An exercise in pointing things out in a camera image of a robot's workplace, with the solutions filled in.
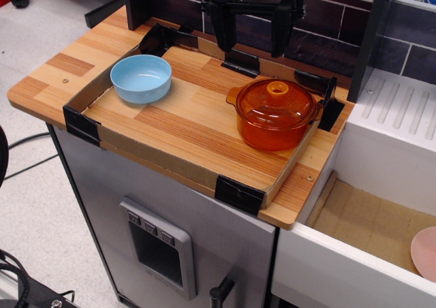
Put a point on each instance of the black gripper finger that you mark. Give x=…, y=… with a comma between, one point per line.
x=281, y=27
x=224, y=24

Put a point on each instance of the orange transparent pot lid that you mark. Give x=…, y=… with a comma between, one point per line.
x=276, y=104

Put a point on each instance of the orange transparent pot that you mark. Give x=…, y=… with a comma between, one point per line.
x=266, y=139

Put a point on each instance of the light blue bowl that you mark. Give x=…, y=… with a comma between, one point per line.
x=141, y=79

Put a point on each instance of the cardboard fence with black tape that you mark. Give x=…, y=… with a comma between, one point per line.
x=191, y=134

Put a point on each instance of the grey toy dishwasher cabinet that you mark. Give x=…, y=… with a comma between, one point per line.
x=162, y=243

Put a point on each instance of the white toy sink unit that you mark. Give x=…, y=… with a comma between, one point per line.
x=354, y=243

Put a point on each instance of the pink plate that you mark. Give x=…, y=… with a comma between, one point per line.
x=423, y=253

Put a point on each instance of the dark shelf upright post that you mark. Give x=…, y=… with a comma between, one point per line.
x=359, y=77

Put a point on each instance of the black cabinet door handle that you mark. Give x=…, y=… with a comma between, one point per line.
x=218, y=295

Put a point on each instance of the black equipment with cables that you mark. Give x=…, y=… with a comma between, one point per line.
x=19, y=289

